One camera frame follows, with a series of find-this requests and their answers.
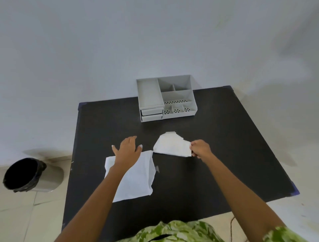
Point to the person's left hand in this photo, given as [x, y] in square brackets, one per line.
[127, 153]

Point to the person's right hand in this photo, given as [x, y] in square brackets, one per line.
[203, 149]

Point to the person's left little finger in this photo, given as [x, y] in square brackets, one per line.
[114, 149]

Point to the person's right thumb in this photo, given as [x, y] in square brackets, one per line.
[195, 143]

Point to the person's left thumb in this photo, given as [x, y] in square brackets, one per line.
[139, 149]

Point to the white cloth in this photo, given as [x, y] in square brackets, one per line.
[137, 179]
[172, 147]

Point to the person's right forearm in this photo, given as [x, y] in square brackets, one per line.
[239, 192]

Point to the person's left forearm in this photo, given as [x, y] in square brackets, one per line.
[99, 199]

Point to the flat white cloth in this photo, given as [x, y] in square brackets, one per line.
[137, 179]

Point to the grey organizer drawer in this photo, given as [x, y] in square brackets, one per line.
[152, 118]
[152, 112]

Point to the grey desk organizer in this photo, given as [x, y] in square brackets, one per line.
[174, 97]

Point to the blue corner tape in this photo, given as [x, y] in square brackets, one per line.
[296, 190]
[81, 106]

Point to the grey trash bin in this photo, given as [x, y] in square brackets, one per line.
[51, 178]

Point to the green patterned shirt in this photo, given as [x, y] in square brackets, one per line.
[179, 231]

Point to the black bin bag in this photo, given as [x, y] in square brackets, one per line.
[20, 174]

